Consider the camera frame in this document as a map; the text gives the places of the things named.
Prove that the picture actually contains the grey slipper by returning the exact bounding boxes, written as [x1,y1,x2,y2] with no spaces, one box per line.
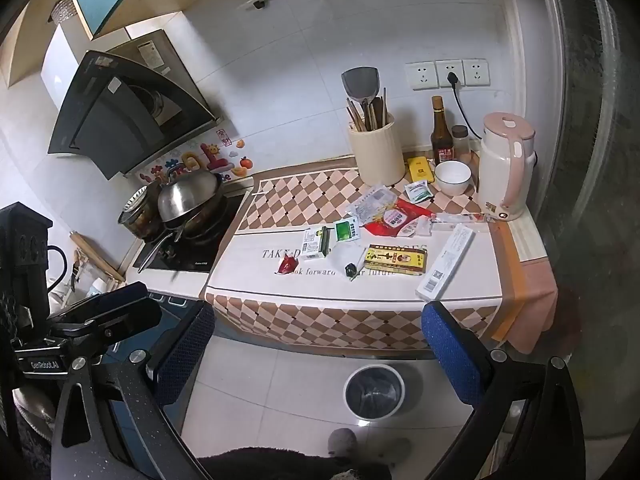
[327,429,358,458]

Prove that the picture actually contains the white bowl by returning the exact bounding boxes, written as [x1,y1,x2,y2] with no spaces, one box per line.
[434,161,473,196]

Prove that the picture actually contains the green packet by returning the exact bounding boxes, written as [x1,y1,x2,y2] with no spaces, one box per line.
[334,216,362,242]

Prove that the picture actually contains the grey spatula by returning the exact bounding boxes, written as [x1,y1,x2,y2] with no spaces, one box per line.
[341,66,381,131]

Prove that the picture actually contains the green and white sachet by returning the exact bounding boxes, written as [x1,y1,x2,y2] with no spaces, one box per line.
[404,181,435,203]

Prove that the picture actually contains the glass lidded pot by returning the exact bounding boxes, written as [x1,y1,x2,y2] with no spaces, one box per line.
[118,185,163,238]

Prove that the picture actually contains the white trash bin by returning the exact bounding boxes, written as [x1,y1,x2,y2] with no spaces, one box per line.
[343,365,406,421]

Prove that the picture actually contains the cream utensil holder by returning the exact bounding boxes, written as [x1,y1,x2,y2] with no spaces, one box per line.
[347,111,407,187]

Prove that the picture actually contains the red snack packet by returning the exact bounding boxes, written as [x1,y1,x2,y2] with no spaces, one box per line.
[365,199,433,237]

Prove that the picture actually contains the crystal ceiling lamp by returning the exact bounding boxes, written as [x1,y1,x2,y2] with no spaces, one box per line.
[49,0,77,24]

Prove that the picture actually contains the long clear plastic package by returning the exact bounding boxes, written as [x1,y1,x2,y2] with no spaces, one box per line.
[430,211,488,226]

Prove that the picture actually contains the wooden rolling pin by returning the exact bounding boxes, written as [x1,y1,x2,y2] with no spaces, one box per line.
[69,231,126,283]

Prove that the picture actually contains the brown spice jar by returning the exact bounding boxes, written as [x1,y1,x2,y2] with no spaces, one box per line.
[451,125,472,163]

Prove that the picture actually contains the small white carton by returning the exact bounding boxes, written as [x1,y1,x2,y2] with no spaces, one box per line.
[300,226,331,261]

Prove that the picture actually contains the bunch of wooden chopsticks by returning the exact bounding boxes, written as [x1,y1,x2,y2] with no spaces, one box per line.
[346,87,388,132]

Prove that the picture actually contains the white wall socket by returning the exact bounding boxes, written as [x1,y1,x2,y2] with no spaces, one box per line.
[406,61,437,91]
[462,58,492,86]
[435,59,466,88]

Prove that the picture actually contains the dark wok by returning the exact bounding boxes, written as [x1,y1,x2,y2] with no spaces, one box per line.
[137,195,237,272]

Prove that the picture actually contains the black range hood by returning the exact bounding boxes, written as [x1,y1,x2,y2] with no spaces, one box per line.
[47,27,223,181]

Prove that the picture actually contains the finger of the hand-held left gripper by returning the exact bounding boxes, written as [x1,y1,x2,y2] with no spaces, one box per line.
[47,282,163,356]

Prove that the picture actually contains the yellow and brown box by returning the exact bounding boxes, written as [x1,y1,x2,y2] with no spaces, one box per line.
[363,245,428,277]

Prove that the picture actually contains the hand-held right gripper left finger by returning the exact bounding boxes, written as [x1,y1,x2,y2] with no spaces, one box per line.
[50,302,216,480]

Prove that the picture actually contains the dark sauce bottle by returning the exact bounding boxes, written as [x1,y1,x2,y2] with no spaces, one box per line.
[431,96,453,166]

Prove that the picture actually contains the colourful wall stickers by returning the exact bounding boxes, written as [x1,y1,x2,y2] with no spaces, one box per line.
[137,127,251,183]

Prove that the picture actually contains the yellow packet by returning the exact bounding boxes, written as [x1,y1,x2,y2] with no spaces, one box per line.
[406,156,435,183]

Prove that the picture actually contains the glass sliding door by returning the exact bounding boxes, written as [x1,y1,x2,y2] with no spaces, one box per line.
[535,0,640,480]

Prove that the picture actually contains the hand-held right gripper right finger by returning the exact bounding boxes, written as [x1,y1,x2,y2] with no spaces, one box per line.
[422,301,587,480]

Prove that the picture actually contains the clear plastic wrapper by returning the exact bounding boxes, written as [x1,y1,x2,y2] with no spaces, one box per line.
[347,185,401,223]

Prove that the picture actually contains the black stove top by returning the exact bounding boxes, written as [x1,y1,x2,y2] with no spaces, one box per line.
[132,192,251,273]

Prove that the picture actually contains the long white box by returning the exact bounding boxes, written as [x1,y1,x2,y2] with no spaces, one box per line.
[416,225,475,302]

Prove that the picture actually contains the pink and white kettle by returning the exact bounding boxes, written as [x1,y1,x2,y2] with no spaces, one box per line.
[478,112,537,222]

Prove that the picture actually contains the checkered tablecloth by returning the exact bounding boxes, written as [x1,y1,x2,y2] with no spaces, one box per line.
[202,157,558,356]

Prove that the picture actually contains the black plug with cable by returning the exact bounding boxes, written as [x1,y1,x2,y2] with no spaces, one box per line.
[446,72,485,141]

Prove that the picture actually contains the steel pot lid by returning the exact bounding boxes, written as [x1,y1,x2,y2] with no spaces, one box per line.
[157,167,224,223]

